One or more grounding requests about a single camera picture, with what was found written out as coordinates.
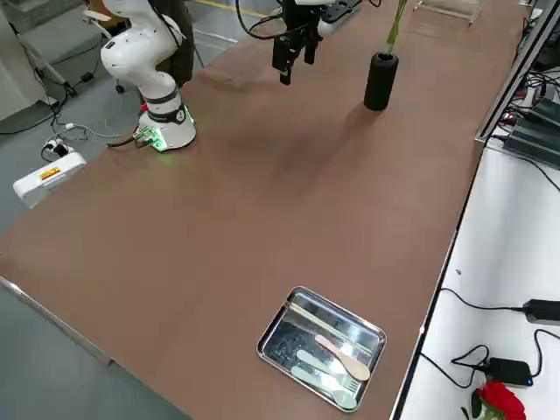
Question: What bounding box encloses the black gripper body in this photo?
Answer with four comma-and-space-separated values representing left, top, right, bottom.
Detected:
282, 0, 327, 32

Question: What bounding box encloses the black cylindrical vase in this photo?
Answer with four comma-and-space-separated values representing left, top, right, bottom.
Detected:
362, 51, 400, 112

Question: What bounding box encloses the red flower bouquet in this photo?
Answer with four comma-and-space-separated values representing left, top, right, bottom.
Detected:
383, 0, 408, 58

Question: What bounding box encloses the person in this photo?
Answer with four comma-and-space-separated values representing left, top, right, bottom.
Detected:
165, 0, 196, 87

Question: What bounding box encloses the office chair beige armrest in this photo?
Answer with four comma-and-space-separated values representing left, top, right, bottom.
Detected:
81, 0, 132, 95

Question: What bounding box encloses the black finned metal box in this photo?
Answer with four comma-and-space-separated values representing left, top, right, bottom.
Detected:
502, 117, 560, 170
527, 98, 560, 129

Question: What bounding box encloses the white floor plug strip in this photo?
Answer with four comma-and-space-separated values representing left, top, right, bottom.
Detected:
41, 137, 75, 159

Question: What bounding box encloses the grey metal cabinet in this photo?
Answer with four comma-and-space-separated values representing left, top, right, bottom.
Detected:
0, 0, 104, 123

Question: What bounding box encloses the white box yellow label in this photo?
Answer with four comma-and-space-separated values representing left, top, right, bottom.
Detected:
11, 150, 88, 209

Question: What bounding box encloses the thin pale chopstick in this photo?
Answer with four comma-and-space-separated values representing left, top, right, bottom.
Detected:
295, 303, 378, 350
291, 305, 375, 354

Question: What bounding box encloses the shiny metal tray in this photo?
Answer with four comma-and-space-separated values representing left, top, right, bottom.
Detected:
255, 286, 389, 413

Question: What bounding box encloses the light green fork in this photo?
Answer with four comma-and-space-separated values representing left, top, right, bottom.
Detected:
297, 349, 362, 393

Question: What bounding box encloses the wooden spoon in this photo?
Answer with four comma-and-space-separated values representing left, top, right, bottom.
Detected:
314, 334, 372, 381

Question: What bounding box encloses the light green spoon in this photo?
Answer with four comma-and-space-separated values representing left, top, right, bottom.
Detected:
290, 366, 358, 411

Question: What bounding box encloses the black desk power brick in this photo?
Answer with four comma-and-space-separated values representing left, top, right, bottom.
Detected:
523, 298, 560, 326

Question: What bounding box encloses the black device blue light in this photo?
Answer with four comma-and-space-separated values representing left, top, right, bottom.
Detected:
486, 357, 536, 389

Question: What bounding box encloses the single red rose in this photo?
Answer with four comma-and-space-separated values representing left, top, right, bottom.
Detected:
460, 380, 527, 420

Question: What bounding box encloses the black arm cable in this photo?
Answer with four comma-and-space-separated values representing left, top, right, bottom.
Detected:
235, 0, 290, 41

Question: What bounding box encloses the black base cable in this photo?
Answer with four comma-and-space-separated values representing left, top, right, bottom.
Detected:
107, 134, 142, 151

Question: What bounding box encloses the aluminium frame post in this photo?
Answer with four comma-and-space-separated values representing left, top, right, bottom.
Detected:
474, 0, 560, 144

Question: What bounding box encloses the black power brick cable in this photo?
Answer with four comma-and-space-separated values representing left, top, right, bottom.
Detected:
439, 286, 526, 312

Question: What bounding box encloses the black device cable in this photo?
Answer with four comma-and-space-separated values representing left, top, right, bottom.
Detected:
419, 343, 491, 390

